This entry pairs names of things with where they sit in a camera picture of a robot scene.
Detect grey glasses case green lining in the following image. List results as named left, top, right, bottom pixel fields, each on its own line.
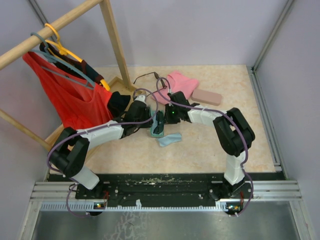
left=150, top=110, right=165, bottom=138

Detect small light blue cloth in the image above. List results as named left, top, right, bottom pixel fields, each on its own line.
left=157, top=132, right=182, bottom=147

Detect thin wire-frame sunglasses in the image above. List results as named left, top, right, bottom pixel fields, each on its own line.
left=152, top=110, right=165, bottom=135

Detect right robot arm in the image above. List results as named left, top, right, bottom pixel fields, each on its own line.
left=165, top=91, right=256, bottom=198

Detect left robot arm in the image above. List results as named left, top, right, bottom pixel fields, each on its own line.
left=47, top=95, right=152, bottom=199

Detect tortoiseshell sunglasses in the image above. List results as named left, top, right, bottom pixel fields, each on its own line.
left=132, top=71, right=168, bottom=100

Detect dark striped hanging garment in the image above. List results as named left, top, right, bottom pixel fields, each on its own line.
left=47, top=43, right=131, bottom=117

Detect wooden clothes rack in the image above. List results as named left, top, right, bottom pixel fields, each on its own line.
left=0, top=0, right=137, bottom=151

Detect pink folded shirt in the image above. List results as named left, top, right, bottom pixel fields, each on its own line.
left=153, top=71, right=199, bottom=105

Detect pink glasses case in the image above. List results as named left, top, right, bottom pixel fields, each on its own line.
left=191, top=89, right=223, bottom=106

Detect red hanging shirt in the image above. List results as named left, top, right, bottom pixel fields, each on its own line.
left=22, top=51, right=113, bottom=130

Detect yellow plastic hanger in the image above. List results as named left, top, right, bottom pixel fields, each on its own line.
left=43, top=23, right=111, bottom=91

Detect grey-blue plastic hanger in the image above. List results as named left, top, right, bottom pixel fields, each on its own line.
left=30, top=32, right=96, bottom=90

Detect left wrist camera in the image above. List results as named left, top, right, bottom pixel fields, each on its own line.
left=134, top=94, right=147, bottom=105

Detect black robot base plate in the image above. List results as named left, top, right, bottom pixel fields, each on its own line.
left=47, top=171, right=253, bottom=216

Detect aluminium frame rail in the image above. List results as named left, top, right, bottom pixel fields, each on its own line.
left=19, top=180, right=308, bottom=240

